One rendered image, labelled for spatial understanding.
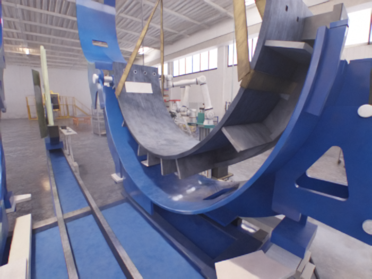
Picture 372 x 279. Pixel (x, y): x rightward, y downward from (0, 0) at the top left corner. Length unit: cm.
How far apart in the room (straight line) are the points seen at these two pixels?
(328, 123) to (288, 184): 44
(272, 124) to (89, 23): 392
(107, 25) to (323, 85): 423
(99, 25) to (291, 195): 431
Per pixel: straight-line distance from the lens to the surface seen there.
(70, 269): 167
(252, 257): 140
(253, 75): 90
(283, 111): 133
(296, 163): 124
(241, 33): 109
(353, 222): 130
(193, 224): 208
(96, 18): 452
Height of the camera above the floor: 184
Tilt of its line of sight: 11 degrees down
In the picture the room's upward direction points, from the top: straight up
